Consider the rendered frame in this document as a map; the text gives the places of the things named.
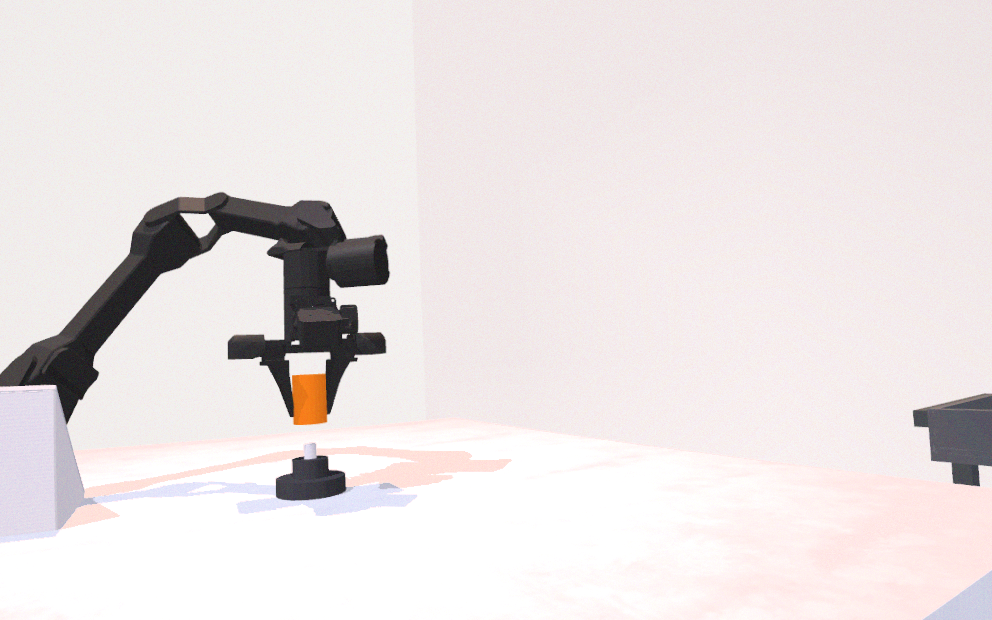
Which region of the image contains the dark grey round pedestal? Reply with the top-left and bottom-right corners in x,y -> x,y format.
276,443 -> 346,501

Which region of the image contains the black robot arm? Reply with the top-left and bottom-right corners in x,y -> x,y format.
0,192 -> 389,425

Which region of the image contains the orange knob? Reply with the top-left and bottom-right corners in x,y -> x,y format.
292,373 -> 327,425

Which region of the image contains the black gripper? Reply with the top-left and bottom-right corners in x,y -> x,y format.
228,287 -> 387,417

